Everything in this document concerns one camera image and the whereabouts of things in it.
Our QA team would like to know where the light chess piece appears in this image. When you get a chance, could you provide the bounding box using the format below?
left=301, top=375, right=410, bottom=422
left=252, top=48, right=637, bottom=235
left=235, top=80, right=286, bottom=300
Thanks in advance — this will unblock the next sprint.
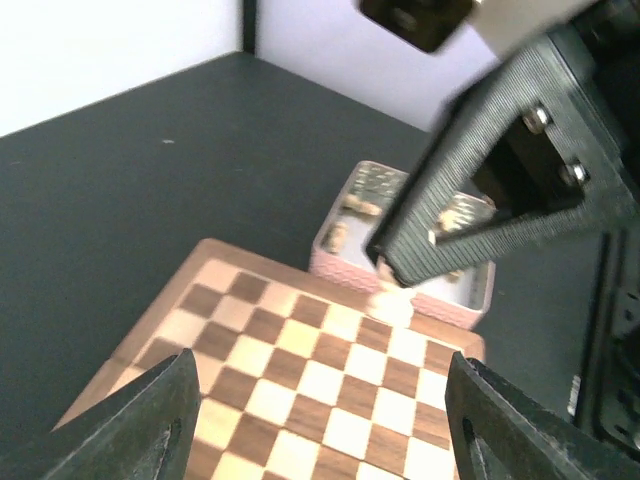
left=366, top=256, right=415, bottom=328

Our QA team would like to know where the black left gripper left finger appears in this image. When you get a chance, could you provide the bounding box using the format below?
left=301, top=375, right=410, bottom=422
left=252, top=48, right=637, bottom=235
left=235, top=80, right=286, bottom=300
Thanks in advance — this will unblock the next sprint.
left=34, top=349, right=201, bottom=479

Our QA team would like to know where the black frame post right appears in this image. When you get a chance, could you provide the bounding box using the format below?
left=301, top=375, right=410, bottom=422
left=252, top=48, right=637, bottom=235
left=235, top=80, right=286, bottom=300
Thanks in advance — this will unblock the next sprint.
left=242, top=0, right=258, bottom=56

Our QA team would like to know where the pink metal tray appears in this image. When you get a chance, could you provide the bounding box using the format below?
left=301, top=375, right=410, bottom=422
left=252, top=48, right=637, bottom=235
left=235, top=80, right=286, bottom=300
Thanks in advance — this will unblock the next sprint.
left=309, top=161, right=495, bottom=330

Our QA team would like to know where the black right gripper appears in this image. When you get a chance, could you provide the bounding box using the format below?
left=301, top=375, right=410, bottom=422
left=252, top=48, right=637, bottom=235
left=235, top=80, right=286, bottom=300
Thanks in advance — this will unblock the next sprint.
left=364, top=0, right=640, bottom=451

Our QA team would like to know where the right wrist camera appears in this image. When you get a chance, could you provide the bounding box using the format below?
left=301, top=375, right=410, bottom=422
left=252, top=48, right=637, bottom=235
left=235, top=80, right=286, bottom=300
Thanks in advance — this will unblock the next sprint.
left=355, top=1, right=594, bottom=63

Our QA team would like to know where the wooden chess board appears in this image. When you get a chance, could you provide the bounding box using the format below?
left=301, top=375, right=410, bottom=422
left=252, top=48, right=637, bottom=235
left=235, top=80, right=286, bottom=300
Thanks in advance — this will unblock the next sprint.
left=66, top=239, right=484, bottom=479

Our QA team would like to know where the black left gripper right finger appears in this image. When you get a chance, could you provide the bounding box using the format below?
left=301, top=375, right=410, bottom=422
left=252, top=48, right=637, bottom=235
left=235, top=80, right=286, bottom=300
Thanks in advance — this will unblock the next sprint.
left=445, top=352, right=639, bottom=479

